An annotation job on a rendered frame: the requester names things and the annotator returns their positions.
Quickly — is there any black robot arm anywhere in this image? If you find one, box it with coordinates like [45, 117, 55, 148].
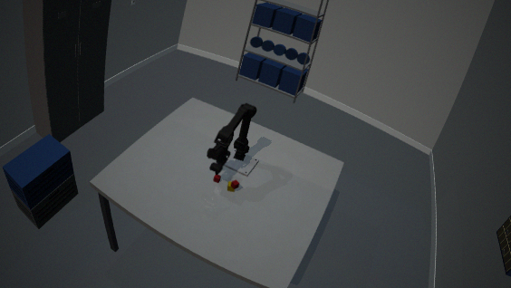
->
[207, 103, 257, 161]

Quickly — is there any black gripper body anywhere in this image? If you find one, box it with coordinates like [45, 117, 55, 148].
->
[209, 151, 230, 173]

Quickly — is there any yellow cube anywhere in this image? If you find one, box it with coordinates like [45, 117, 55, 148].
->
[227, 181, 235, 192]

